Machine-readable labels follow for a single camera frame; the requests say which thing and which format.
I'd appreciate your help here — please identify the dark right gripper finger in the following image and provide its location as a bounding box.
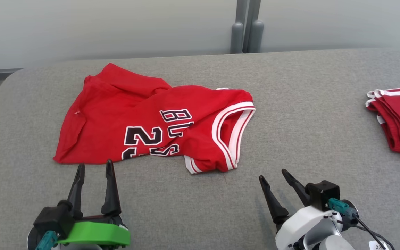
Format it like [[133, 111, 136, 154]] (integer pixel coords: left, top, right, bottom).
[[259, 175, 289, 225], [282, 169, 311, 207]]

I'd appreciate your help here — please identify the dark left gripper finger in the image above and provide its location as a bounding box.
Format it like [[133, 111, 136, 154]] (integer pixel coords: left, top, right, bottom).
[[67, 164, 85, 219], [101, 159, 122, 216]]

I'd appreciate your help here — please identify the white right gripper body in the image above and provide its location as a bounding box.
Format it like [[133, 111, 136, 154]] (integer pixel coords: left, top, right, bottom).
[[275, 205, 343, 250]]

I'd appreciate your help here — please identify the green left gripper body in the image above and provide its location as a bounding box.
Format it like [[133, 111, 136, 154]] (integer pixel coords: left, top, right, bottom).
[[57, 215, 131, 248]]

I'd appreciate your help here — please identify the red Bulls basketball jersey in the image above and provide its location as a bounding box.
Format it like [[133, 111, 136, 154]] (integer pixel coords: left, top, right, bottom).
[[53, 63, 256, 174]]

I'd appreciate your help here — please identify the small white paper label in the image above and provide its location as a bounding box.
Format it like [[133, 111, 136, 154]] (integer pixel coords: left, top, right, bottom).
[[368, 240, 390, 250]]

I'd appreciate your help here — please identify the black cable with teal plug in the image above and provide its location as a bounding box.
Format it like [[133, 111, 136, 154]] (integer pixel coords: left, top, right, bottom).
[[328, 197, 397, 250], [35, 231, 59, 250]]

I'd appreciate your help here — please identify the grey partition post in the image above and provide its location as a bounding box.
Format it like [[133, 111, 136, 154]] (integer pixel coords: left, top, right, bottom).
[[231, 0, 247, 54], [247, 0, 265, 53]]

